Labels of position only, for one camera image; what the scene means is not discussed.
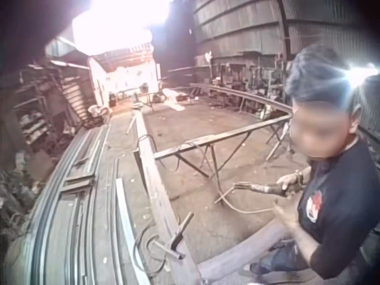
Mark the white sheet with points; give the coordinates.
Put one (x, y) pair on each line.
(175, 99)

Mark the wooden stairs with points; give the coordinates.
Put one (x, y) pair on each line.
(78, 98)

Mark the cluttered wooden shelf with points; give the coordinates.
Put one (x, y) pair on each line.
(38, 115)

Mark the short steel angle piece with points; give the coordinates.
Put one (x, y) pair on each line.
(131, 124)

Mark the cluttered workbench rack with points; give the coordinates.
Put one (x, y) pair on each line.
(249, 74)

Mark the light flat steel strip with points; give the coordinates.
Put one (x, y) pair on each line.
(127, 213)

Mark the chipping hammer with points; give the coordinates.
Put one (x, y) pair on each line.
(181, 230)

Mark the white sack heap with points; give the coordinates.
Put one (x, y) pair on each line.
(99, 110)

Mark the steel cross bar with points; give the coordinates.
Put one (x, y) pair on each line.
(219, 137)

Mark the pile of long steel bars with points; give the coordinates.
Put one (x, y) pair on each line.
(68, 213)

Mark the short steel tube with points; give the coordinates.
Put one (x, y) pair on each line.
(167, 249)

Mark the wide rusty steel beam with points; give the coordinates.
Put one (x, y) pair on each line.
(237, 252)

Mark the steel trestle stand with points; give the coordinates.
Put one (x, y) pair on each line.
(277, 139)
(207, 161)

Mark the small metal table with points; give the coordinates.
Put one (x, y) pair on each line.
(144, 99)

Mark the long rusty steel beam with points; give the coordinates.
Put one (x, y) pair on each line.
(154, 184)

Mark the welding electrode holder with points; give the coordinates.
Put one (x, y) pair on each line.
(261, 188)

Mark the long curved steel bar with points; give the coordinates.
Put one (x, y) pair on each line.
(237, 94)

